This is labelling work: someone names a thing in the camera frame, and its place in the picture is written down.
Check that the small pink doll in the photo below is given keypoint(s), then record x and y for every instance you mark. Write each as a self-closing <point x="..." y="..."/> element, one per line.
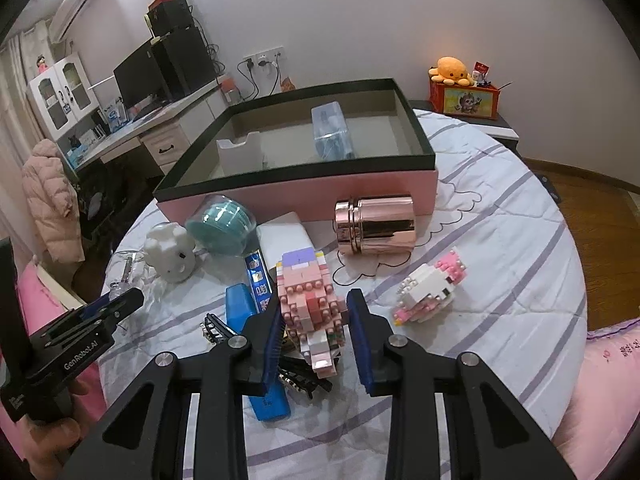
<point x="42" y="65"/>

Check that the jar with orange lid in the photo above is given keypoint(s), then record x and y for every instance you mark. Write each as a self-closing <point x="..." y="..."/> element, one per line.
<point x="230" y="91"/>

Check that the white glass-door cabinet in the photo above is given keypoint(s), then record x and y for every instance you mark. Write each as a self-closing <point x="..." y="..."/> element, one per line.
<point x="62" y="97"/>

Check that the black computer tower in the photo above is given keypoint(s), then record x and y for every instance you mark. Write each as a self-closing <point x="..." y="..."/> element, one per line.
<point x="185" y="60"/>

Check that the black hair clip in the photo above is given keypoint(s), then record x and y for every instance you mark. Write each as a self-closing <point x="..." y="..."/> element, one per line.
<point x="300" y="382"/>
<point x="215" y="330"/>

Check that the white pink building block figure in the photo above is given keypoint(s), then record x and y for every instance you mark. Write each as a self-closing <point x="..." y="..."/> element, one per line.
<point x="425" y="285"/>

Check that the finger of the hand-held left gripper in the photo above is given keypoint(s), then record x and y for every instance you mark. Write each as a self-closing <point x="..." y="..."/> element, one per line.
<point x="117" y="305"/>

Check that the blue white box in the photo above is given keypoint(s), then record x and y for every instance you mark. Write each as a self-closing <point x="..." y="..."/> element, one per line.
<point x="114" y="117"/>

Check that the black floor scale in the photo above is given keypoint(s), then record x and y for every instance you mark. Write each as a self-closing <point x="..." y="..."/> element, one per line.
<point x="551" y="189"/>

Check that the white desk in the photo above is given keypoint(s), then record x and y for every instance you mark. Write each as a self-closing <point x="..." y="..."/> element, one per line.
<point x="165" y="125"/>

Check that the dark top nightstand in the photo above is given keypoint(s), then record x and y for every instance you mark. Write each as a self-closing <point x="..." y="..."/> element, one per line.
<point x="495" y="127"/>

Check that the black office chair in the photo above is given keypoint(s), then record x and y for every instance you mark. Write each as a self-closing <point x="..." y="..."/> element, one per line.
<point x="105" y="195"/>

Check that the red printed box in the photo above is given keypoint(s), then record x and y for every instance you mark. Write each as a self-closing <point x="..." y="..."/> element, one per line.
<point x="465" y="101"/>

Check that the white holder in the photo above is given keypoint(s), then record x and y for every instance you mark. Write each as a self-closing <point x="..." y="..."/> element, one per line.
<point x="240" y="157"/>

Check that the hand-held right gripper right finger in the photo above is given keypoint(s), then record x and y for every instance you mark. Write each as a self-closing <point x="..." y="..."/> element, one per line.
<point x="358" y="342"/>

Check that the rose gold canister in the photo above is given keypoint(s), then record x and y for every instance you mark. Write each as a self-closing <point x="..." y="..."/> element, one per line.
<point x="380" y="225"/>

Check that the pink printed quilt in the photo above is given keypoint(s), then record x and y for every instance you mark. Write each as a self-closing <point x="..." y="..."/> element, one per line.
<point x="610" y="385"/>

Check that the pink box with black rim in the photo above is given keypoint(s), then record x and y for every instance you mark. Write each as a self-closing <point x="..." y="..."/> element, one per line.
<point x="300" y="195"/>

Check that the white air conditioner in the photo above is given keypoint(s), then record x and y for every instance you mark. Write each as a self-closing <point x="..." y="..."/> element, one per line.
<point x="75" y="7"/>

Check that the pink bedding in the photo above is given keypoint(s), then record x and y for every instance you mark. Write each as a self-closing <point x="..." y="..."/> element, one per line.
<point x="35" y="300"/>

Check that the wall power outlet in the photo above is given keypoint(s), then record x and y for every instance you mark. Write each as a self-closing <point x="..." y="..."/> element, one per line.
<point x="264" y="57"/>

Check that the white charger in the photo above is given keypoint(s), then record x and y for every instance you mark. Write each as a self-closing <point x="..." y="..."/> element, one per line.
<point x="285" y="240"/>

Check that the beige curtain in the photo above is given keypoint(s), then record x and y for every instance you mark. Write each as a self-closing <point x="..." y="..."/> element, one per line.
<point x="15" y="125"/>

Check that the black monitor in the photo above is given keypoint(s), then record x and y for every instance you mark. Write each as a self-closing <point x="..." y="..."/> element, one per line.
<point x="140" y="77"/>

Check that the small items in red box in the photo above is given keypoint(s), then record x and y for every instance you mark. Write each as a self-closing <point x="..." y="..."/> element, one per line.
<point x="482" y="74"/>

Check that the orange packet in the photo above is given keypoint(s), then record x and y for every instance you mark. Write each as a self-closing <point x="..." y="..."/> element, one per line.
<point x="287" y="83"/>

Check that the person's left hand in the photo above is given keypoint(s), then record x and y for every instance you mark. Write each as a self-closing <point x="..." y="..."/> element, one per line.
<point x="50" y="437"/>

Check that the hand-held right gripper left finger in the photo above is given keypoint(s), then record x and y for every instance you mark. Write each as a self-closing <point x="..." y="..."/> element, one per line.
<point x="272" y="342"/>

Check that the teal round container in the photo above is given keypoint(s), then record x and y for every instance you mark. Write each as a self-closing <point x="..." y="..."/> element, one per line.
<point x="220" y="230"/>

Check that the blue case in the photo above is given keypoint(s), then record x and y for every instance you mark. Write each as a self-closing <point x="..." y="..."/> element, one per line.
<point x="237" y="305"/>

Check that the orange octopus plush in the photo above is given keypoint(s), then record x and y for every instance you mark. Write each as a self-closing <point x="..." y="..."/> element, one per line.
<point x="450" y="70"/>

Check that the clear plastic bottle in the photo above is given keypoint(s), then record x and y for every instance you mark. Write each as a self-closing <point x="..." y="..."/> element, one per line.
<point x="330" y="130"/>

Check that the pink puffer jacket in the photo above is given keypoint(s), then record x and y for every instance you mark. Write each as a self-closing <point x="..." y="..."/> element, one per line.
<point x="47" y="195"/>

